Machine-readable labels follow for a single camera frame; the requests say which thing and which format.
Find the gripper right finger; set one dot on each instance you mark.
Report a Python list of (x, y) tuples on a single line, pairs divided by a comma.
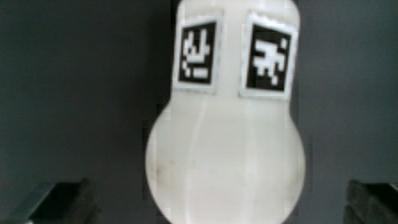
[(371, 203)]

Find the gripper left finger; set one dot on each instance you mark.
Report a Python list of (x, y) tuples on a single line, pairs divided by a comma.
[(57, 204)]

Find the white lamp bulb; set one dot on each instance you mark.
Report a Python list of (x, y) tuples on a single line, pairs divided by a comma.
[(224, 154)]

